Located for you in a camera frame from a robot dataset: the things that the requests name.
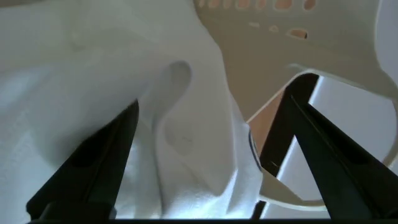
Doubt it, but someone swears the white laundry basket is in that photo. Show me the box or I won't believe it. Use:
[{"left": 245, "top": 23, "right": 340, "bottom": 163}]
[{"left": 192, "top": 0, "right": 398, "bottom": 212}]

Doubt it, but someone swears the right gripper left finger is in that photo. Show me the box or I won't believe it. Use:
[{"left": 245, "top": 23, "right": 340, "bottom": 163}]
[{"left": 25, "top": 99, "right": 141, "bottom": 219}]

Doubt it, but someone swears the white garment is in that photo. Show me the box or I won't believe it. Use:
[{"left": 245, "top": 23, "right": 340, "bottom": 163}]
[{"left": 0, "top": 0, "right": 264, "bottom": 219}]

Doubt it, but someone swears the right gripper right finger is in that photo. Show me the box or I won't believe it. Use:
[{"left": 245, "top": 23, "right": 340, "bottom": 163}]
[{"left": 284, "top": 94, "right": 398, "bottom": 219}]

